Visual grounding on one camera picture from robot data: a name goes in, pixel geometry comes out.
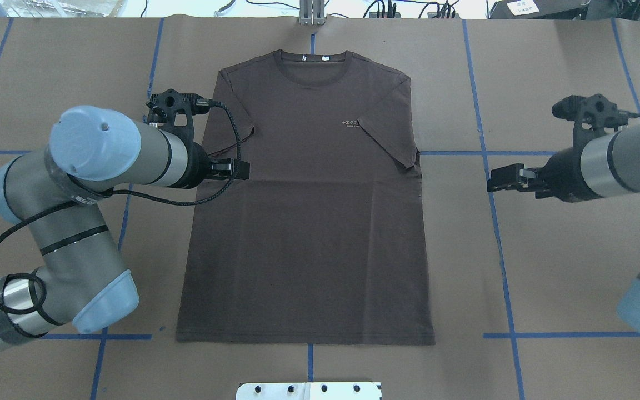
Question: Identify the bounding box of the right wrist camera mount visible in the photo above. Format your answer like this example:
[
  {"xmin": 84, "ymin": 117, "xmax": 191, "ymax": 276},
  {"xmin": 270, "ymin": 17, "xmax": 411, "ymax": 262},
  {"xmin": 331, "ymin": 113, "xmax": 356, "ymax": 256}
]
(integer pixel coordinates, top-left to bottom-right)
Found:
[{"xmin": 551, "ymin": 94, "xmax": 632, "ymax": 148}]

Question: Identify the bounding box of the blue tape line lengthwise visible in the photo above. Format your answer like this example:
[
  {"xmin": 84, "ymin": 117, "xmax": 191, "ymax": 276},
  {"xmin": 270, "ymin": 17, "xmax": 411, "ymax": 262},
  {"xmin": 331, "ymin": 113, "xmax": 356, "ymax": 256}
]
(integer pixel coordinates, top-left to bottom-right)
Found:
[{"xmin": 461, "ymin": 19, "xmax": 526, "ymax": 399}]

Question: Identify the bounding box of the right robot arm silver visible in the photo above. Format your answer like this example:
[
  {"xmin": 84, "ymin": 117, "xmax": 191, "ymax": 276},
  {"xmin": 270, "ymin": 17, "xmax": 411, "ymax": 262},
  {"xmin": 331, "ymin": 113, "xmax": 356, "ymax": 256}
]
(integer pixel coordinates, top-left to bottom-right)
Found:
[{"xmin": 488, "ymin": 123, "xmax": 640, "ymax": 338}]

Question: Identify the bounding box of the white pedestal base plate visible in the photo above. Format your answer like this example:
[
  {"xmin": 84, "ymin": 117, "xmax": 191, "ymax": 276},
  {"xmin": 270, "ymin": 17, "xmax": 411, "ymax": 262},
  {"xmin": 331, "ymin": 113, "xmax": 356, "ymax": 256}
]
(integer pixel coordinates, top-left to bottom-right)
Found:
[{"xmin": 234, "ymin": 381, "xmax": 383, "ymax": 399}]

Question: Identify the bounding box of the aluminium frame post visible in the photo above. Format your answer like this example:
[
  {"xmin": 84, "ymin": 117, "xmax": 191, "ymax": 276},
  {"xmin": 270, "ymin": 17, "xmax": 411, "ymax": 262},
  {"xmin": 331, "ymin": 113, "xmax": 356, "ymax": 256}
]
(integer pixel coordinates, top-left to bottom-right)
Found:
[{"xmin": 299, "ymin": 0, "xmax": 327, "ymax": 26}]

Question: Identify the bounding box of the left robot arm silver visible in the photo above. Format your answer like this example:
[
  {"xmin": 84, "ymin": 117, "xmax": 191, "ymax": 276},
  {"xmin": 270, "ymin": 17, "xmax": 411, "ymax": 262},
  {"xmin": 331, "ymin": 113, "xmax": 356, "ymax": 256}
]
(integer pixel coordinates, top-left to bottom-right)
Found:
[{"xmin": 0, "ymin": 106, "xmax": 248, "ymax": 352}]

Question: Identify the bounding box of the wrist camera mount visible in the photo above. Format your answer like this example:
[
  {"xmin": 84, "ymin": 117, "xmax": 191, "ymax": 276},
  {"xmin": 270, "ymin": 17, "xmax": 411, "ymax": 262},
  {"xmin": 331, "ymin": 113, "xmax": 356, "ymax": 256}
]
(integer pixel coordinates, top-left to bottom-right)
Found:
[
  {"xmin": 146, "ymin": 89, "xmax": 215, "ymax": 142},
  {"xmin": 551, "ymin": 94, "xmax": 632, "ymax": 148}
]

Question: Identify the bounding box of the brown t-shirt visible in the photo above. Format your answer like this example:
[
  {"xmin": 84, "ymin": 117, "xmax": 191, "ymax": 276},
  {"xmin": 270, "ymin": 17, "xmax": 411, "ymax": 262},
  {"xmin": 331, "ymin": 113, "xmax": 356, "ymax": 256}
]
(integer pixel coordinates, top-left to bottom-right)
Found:
[{"xmin": 175, "ymin": 50, "xmax": 435, "ymax": 346}]

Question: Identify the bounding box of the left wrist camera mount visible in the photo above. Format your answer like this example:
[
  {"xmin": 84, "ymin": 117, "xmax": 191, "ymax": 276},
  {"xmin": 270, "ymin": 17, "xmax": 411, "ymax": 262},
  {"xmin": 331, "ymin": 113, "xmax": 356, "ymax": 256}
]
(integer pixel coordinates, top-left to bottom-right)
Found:
[{"xmin": 146, "ymin": 89, "xmax": 215, "ymax": 142}]

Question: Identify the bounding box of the left black braided cable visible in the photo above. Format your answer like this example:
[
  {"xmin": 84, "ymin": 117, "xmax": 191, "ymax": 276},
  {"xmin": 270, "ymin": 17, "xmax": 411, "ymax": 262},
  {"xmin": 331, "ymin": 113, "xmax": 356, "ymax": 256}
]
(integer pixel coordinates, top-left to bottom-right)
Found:
[{"xmin": 0, "ymin": 100, "xmax": 243, "ymax": 339}]

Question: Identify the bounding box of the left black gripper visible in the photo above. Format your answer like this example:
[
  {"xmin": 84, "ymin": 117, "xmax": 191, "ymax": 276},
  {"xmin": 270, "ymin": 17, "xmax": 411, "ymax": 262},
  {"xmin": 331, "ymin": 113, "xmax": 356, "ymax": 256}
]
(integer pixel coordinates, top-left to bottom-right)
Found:
[{"xmin": 182, "ymin": 143, "xmax": 251, "ymax": 189}]

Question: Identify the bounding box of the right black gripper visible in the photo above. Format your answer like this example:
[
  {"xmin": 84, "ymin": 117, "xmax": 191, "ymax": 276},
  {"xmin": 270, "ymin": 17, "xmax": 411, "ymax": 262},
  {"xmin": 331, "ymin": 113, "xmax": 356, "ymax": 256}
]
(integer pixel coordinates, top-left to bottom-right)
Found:
[{"xmin": 487, "ymin": 149, "xmax": 588, "ymax": 203}]

